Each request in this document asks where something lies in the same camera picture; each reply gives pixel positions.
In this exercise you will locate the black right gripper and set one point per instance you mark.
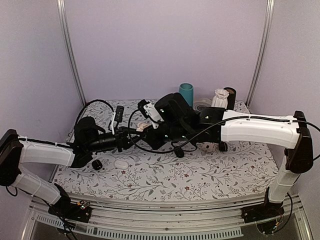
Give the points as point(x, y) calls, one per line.
point(151, 139)

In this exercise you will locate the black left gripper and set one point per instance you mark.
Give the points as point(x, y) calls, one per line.
point(120, 141)

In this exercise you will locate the white earbuds case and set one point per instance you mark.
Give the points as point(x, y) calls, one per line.
point(141, 126)
point(208, 147)
point(119, 164)

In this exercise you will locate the black earbuds charging case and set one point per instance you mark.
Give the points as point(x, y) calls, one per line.
point(179, 153)

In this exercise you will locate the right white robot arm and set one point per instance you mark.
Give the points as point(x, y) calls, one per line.
point(290, 132)

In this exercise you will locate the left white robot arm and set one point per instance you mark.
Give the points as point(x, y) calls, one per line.
point(15, 151)

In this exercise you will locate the white closed earbuds case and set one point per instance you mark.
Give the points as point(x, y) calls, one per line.
point(119, 164)

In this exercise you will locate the small black closed case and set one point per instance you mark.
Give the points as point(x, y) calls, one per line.
point(97, 165)

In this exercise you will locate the white earbuds case back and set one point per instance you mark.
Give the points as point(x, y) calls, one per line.
point(208, 147)

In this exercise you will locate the small black case right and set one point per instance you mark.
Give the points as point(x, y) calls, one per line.
point(223, 147)

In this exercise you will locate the floral patterned table mat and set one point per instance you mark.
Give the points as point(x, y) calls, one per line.
point(246, 168)

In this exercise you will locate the clear glass dish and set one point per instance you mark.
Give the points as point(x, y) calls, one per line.
point(200, 104)

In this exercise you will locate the teal tall vase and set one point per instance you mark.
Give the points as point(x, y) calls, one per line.
point(187, 91)

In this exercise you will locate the white ribbed vase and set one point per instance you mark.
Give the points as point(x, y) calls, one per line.
point(220, 100)

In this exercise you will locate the black cylinder vase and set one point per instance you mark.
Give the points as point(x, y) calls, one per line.
point(231, 99)

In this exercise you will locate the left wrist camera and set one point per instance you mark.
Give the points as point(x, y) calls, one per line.
point(117, 117)

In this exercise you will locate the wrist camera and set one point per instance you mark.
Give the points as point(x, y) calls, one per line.
point(149, 111)
point(117, 117)

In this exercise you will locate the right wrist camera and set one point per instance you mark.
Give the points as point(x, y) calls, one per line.
point(149, 111)

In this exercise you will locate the front aluminium rail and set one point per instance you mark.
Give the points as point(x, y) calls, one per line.
point(218, 219)

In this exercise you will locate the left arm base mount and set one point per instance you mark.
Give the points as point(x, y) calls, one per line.
point(63, 208)

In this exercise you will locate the right aluminium frame post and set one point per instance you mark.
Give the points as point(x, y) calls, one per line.
point(268, 18)

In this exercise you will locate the aluminium frame post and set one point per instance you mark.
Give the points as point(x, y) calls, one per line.
point(268, 18)
point(69, 49)

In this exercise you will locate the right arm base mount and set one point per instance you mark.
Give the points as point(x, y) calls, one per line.
point(262, 211)

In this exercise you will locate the left aluminium frame post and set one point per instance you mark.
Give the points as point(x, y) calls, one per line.
point(69, 49)

